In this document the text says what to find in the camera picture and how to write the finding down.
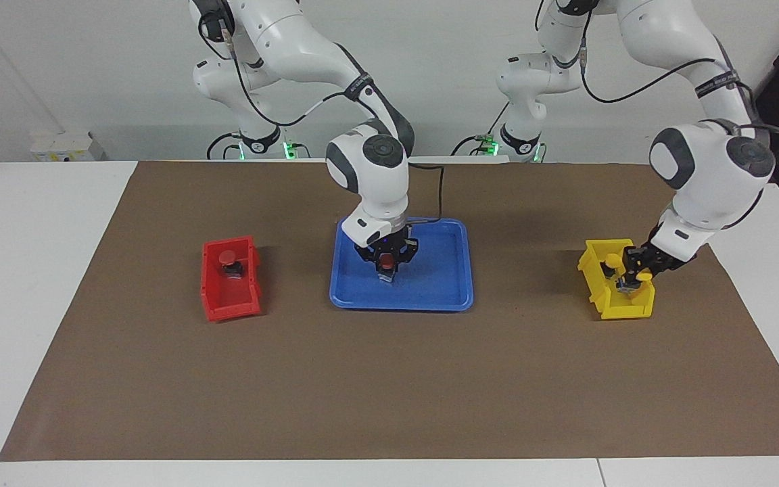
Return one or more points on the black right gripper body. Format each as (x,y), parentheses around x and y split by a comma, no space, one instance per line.
(366,251)

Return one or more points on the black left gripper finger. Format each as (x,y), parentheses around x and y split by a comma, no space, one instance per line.
(636,287)
(623,283)

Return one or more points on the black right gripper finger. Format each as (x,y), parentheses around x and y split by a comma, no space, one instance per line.
(382,276)
(393,275)

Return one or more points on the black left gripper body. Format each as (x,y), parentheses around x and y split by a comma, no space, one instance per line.
(660,258)

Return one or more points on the yellow push button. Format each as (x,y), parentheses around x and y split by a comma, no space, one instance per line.
(611,260)
(644,276)

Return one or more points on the red push button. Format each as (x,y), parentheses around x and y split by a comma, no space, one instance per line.
(228,257)
(387,262)

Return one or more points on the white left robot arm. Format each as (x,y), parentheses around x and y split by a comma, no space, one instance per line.
(707,176)

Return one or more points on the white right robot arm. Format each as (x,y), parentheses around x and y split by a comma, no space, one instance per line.
(369,182)

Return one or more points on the blue plastic tray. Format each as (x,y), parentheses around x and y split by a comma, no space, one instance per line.
(430,284)

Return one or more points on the yellow plastic bin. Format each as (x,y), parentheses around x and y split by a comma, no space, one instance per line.
(623,310)

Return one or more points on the brown table mat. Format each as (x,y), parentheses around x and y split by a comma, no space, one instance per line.
(362,392)

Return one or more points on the red plastic bin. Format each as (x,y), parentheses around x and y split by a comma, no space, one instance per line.
(227,301)

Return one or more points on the white small box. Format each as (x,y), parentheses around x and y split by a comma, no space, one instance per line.
(61,145)

